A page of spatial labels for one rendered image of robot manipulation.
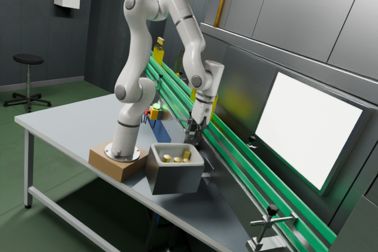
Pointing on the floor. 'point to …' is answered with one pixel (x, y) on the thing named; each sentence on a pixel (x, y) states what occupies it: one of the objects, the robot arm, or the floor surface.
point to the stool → (27, 80)
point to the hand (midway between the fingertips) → (195, 130)
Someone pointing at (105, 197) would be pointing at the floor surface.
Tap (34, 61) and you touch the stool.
